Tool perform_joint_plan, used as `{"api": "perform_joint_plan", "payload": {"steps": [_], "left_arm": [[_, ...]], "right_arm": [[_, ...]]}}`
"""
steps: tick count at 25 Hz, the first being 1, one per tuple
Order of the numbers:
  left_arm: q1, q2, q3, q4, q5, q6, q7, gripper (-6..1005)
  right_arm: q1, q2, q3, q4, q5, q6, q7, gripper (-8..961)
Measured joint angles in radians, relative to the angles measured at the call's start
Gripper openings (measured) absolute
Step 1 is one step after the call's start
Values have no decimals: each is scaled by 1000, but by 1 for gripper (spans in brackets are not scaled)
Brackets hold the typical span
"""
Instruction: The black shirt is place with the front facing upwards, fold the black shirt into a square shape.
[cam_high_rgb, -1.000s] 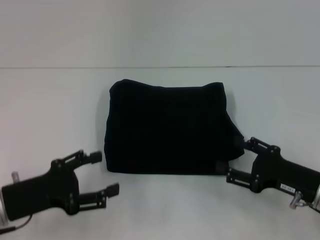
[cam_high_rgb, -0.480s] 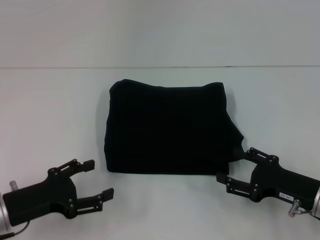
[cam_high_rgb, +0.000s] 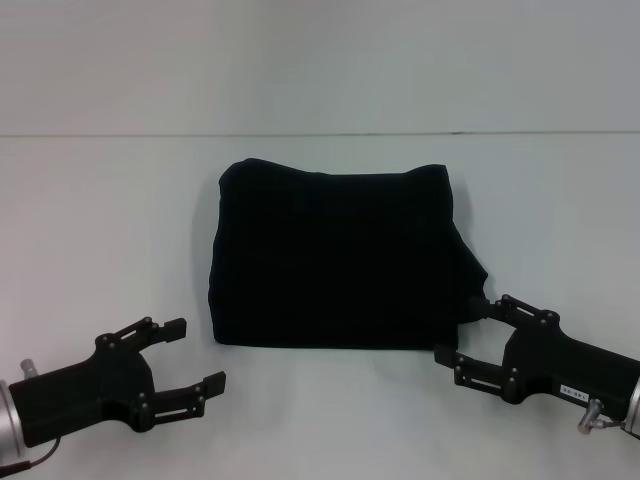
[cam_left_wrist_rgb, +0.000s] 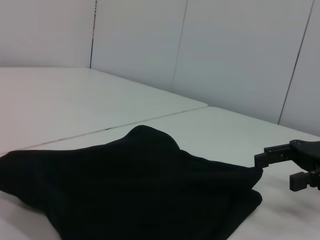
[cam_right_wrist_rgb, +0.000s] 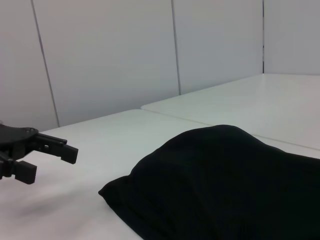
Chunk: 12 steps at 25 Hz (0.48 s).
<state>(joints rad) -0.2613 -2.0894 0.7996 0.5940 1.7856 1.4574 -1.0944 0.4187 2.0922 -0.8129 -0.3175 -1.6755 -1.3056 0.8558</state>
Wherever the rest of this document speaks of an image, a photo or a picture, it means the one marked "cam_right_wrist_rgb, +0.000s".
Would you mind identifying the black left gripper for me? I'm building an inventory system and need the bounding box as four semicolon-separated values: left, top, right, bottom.
0;124;79;185

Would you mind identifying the black shirt with FREE print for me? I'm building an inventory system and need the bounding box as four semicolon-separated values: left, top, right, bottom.
98;124;320;240

